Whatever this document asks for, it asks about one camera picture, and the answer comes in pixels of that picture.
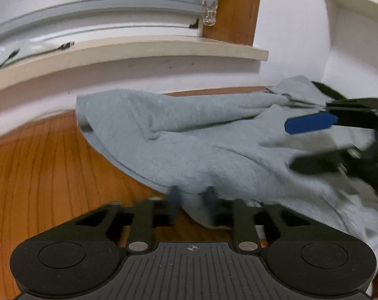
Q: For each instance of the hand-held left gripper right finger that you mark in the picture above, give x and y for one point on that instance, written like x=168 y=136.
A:
x=210 y=207

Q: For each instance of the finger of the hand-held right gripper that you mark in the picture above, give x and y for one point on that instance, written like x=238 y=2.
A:
x=311 y=123
x=320 y=164

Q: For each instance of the black garment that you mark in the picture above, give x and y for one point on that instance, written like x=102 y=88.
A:
x=328 y=90

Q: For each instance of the wooden window frame post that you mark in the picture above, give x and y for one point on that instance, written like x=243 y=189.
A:
x=236 y=9

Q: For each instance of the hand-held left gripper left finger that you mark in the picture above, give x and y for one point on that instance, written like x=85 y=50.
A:
x=175 y=206

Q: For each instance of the cream window sill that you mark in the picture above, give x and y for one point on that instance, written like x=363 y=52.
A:
x=129 y=53

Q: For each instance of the white shelf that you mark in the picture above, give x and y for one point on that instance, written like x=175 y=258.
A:
x=354 y=28

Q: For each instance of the grey window blind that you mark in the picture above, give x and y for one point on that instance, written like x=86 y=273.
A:
x=82 y=9

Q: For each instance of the grey shirt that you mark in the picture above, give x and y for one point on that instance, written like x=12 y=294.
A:
x=207 y=137

